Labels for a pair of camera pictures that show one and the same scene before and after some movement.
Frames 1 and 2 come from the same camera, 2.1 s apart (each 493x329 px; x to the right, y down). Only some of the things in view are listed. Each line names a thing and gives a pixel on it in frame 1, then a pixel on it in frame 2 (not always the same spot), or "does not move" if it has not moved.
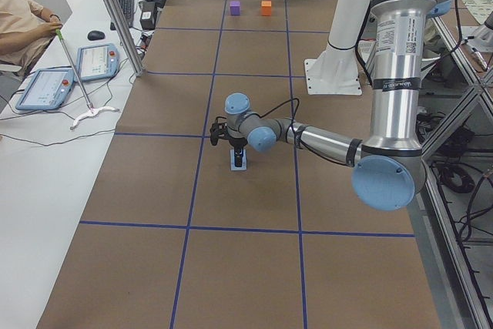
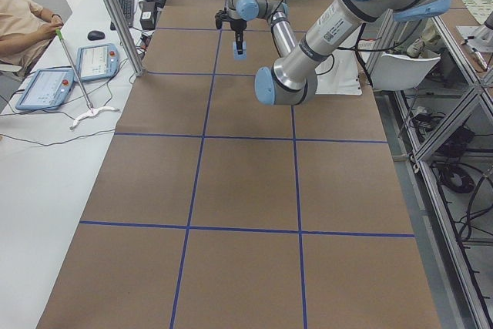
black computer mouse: x=95 y=35 does not move
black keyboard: x=127 y=1 does not move
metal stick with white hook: x=92 y=111 does not move
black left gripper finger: x=239 y=156 -> x=240 y=41
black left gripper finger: x=237 y=156 -> x=238 y=41
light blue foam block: x=233 y=167 -> x=239 y=56
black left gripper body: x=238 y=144 -> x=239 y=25
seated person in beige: x=26 y=26 does not move
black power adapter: x=147 y=11 does not move
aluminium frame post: x=118 y=16 does not move
